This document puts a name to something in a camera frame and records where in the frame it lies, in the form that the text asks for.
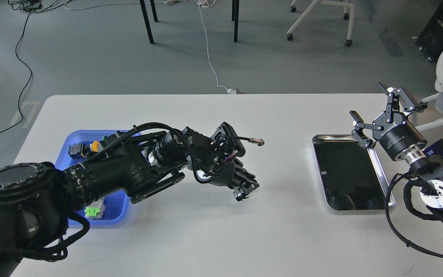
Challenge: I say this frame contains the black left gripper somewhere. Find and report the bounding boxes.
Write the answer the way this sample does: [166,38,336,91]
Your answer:
[195,158,260,202]

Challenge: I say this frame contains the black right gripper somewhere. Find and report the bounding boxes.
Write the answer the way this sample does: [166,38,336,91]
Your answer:
[350,83,428,161]

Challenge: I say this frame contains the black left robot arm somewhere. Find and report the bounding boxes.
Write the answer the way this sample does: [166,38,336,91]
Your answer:
[0,122,264,277]

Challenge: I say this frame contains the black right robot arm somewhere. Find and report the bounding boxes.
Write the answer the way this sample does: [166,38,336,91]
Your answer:
[350,83,443,259]

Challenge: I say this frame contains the silver metal tray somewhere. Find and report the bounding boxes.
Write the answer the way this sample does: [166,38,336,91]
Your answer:
[312,134,396,214]

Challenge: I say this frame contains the blue plastic tray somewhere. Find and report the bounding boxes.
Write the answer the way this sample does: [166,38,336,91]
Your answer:
[55,130,130,228]

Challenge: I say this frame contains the black cabinet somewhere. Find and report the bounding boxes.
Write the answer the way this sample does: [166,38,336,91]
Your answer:
[415,0,443,62]

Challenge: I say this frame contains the white chair base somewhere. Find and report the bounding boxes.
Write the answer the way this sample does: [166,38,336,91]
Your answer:
[285,0,356,47]

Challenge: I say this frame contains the yellow push button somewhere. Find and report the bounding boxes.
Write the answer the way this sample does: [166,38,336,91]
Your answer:
[88,141,102,152]

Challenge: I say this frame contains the blue black connector block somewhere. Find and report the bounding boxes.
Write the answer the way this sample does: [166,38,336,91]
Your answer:
[67,143,91,160]

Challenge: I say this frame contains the black table legs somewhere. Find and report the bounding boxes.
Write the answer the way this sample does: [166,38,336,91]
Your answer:
[139,0,240,44]

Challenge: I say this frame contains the green and grey switch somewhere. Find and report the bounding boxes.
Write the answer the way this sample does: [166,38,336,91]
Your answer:
[84,198,106,220]

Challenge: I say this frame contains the white floor cable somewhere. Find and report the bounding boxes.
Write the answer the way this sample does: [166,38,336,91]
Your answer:
[197,0,236,95]

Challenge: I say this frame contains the black floor cable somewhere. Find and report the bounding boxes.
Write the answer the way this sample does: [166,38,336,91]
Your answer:
[0,0,64,191]

